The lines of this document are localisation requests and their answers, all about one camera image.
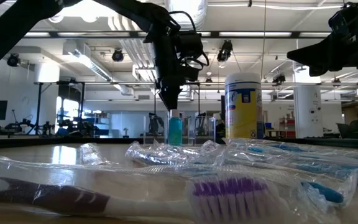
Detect rectangular white air duct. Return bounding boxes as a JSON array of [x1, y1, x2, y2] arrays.
[[62, 40, 133, 96]]

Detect black background rig frame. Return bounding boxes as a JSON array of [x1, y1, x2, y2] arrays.
[[33, 80, 86, 137]]

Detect black ceiling spotlight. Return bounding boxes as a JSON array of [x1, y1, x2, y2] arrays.
[[6, 52, 21, 68], [111, 48, 125, 62], [216, 39, 234, 63], [272, 73, 287, 85]]

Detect white room pillar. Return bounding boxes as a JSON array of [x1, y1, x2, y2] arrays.
[[293, 67, 324, 139]]

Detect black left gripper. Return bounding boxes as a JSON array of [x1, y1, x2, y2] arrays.
[[144, 23, 200, 111]]

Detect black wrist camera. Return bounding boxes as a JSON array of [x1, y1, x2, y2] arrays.
[[328, 1, 358, 34], [178, 30, 204, 60]]

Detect wrapped dark handled toothbrush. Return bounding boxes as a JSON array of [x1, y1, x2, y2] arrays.
[[0, 154, 332, 224]]

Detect red shelf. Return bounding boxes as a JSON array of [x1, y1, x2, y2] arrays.
[[278, 118, 296, 138]]

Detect small teal bottle white cap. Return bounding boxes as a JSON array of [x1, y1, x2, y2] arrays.
[[167, 109, 183, 147]]

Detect black aluminium table frame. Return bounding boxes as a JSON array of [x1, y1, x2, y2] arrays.
[[0, 136, 358, 151]]

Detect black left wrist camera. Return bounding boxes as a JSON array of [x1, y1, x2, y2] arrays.
[[178, 30, 204, 60]]

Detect yellow wipes canister white lid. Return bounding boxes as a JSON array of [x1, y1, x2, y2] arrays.
[[224, 72, 264, 140]]

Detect black linear ceiling light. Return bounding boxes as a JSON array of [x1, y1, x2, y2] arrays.
[[0, 30, 334, 39]]

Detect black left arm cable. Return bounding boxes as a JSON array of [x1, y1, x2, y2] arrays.
[[168, 11, 210, 71]]

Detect round white ventilation duct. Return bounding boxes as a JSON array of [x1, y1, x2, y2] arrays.
[[165, 0, 208, 30]]

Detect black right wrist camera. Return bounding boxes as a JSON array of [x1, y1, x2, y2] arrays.
[[328, 1, 358, 34]]

